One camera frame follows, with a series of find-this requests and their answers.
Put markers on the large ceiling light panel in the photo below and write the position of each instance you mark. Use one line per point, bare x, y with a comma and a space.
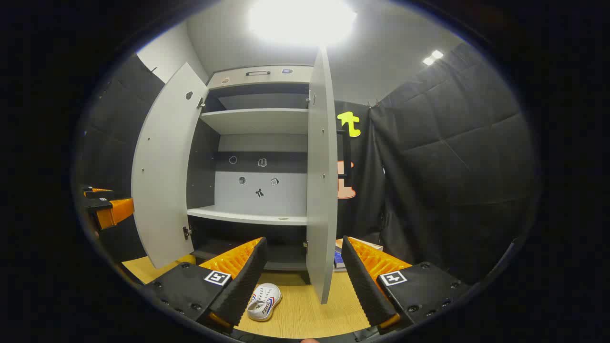
301, 19

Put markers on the black quilted curtain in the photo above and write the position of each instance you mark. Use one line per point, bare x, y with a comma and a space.
452, 166

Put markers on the small ceiling light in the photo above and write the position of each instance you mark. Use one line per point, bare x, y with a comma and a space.
432, 57

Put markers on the black backdrop cloth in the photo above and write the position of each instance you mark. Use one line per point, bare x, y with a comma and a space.
362, 190

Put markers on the white canvas shoe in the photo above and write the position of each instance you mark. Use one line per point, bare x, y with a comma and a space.
264, 301

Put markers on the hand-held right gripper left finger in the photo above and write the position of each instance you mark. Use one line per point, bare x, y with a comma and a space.
248, 276

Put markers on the grey shoe cabinet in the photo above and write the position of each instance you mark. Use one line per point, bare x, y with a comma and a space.
259, 121

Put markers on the grey cabinet door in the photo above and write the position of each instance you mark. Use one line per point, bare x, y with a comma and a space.
164, 171
321, 190

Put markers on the stack of books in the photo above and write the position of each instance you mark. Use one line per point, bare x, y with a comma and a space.
339, 257

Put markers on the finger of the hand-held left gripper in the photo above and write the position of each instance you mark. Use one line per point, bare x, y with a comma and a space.
102, 190
116, 212

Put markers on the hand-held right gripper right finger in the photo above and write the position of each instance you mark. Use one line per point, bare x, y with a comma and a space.
362, 281

